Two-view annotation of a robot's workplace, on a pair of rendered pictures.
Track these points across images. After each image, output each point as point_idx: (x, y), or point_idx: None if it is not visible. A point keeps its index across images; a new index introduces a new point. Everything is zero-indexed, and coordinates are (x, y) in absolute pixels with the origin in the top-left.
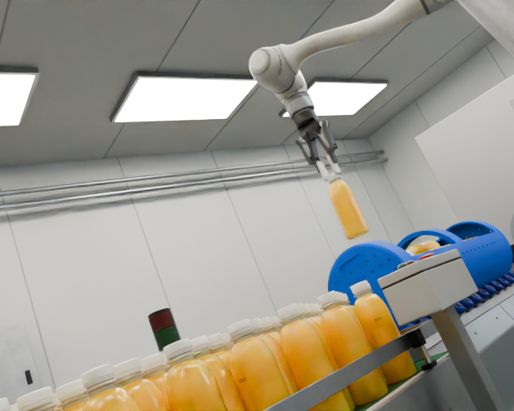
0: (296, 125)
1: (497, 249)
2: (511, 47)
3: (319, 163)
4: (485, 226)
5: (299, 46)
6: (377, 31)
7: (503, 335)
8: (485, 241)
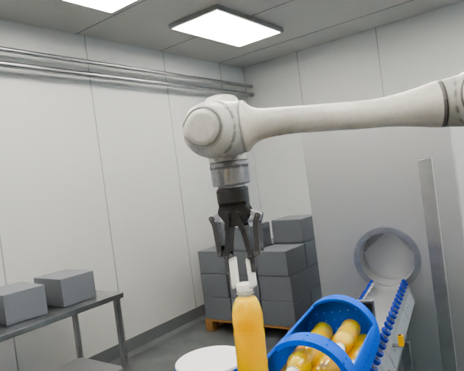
0: (218, 201)
1: (373, 354)
2: None
3: (232, 262)
4: (366, 315)
5: (269, 120)
6: (371, 124)
7: None
8: (367, 351)
